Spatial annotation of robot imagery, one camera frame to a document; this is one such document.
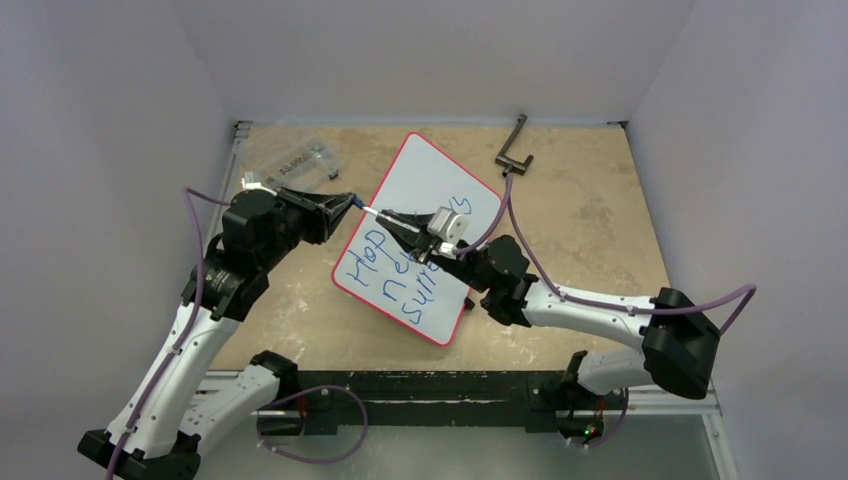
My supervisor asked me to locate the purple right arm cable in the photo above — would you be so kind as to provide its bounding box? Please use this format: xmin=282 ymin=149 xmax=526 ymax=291
xmin=453 ymin=173 xmax=758 ymax=339

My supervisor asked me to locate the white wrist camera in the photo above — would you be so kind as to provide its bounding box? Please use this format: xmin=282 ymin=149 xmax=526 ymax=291
xmin=241 ymin=171 xmax=277 ymax=195
xmin=426 ymin=207 xmax=468 ymax=259

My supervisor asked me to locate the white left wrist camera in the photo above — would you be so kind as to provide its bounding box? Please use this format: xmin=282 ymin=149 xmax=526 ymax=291
xmin=241 ymin=171 xmax=277 ymax=195

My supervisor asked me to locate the whiteboard marker pen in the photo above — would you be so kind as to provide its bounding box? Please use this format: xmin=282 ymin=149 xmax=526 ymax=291
xmin=362 ymin=206 xmax=420 ymax=233

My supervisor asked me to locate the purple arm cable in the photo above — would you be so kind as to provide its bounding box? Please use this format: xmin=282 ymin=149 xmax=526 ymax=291
xmin=102 ymin=188 xmax=233 ymax=480
xmin=453 ymin=173 xmax=758 ymax=339

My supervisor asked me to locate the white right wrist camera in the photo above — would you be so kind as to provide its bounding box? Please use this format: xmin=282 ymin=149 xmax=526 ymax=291
xmin=426 ymin=207 xmax=468 ymax=259

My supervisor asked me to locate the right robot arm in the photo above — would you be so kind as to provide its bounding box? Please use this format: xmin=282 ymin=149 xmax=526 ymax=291
xmin=376 ymin=209 xmax=720 ymax=407

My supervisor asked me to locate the aluminium frame rail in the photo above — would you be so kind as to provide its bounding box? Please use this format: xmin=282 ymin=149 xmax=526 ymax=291
xmin=190 ymin=370 xmax=721 ymax=418

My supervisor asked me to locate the red-framed whiteboard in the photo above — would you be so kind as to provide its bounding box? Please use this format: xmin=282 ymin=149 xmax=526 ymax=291
xmin=332 ymin=133 xmax=501 ymax=346

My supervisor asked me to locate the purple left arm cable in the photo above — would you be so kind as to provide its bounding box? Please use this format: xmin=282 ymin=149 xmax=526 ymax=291
xmin=102 ymin=188 xmax=233 ymax=480

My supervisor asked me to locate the dark metal L bracket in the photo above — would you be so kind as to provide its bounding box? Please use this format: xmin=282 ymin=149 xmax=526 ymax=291
xmin=494 ymin=113 xmax=535 ymax=178

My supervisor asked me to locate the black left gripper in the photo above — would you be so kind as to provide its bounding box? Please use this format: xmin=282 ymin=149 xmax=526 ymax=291
xmin=258 ymin=185 xmax=354 ymax=271

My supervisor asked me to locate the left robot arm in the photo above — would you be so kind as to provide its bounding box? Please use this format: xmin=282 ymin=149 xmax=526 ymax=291
xmin=78 ymin=186 xmax=358 ymax=479

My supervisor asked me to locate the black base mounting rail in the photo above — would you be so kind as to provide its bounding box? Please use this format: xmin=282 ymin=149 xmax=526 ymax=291
xmin=255 ymin=370 xmax=608 ymax=437

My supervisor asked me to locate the clear plastic screw box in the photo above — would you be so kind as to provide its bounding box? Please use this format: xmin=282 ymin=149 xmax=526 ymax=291
xmin=242 ymin=125 xmax=344 ymax=192

